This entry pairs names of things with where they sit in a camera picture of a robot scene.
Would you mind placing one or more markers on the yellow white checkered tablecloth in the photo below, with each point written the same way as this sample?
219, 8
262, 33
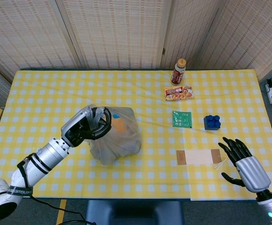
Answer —
56, 93

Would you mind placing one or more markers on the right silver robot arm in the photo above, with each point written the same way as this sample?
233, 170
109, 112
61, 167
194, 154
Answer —
270, 208

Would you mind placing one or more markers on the blue plush toy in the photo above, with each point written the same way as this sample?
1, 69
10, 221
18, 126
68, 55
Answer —
115, 116

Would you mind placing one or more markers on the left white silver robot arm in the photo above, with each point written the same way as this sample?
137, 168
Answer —
49, 152

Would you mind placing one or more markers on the white and brown paper tag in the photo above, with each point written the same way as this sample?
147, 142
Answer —
197, 157

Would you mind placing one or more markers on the green paper sachet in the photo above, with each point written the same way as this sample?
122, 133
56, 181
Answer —
181, 119

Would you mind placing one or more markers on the brown coffee drink bottle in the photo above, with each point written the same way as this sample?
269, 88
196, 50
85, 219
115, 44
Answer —
177, 75

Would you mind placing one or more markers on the orange plush toy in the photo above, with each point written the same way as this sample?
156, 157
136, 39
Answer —
119, 126

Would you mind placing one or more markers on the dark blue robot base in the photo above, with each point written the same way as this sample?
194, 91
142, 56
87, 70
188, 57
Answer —
136, 213

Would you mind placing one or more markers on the translucent plastic bag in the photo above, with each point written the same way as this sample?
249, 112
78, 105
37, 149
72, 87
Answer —
126, 145

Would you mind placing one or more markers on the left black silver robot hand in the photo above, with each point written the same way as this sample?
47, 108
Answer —
76, 124

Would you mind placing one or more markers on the brass screen hinge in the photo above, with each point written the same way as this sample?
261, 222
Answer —
163, 51

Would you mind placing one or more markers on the yellow curry roux box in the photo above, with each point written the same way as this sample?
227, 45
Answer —
179, 93

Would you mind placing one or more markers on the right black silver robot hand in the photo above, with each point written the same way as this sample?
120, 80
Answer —
251, 171

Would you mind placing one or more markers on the blue toy building brick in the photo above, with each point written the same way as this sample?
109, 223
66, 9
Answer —
212, 123

